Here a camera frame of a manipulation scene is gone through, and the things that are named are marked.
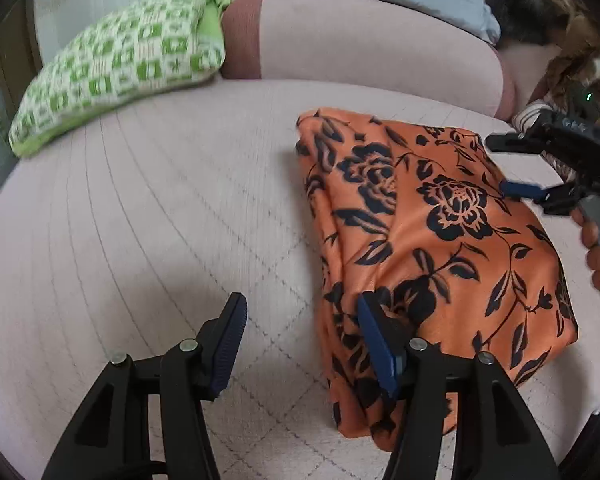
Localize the pink bolster cushion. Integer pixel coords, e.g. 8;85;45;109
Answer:
220;0;518;122

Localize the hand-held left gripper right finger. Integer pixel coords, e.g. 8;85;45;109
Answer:
356;290;563;480

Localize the patterned blanket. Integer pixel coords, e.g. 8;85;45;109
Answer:
482;0;600;181

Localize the green checked pillow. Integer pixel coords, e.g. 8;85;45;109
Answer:
8;0;227;157

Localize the person's right hand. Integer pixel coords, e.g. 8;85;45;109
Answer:
570;207;600;292

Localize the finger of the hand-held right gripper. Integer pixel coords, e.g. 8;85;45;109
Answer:
499;179;583;215
486;127;548;157

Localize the brown wooden wardrobe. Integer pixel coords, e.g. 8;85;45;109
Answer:
0;0;43;201

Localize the orange floral garment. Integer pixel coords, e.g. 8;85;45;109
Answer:
295;107;579;453

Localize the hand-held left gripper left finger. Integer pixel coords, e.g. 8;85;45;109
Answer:
40;291;248;480

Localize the pink quilted mattress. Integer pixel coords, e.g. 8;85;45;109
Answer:
0;77;600;480

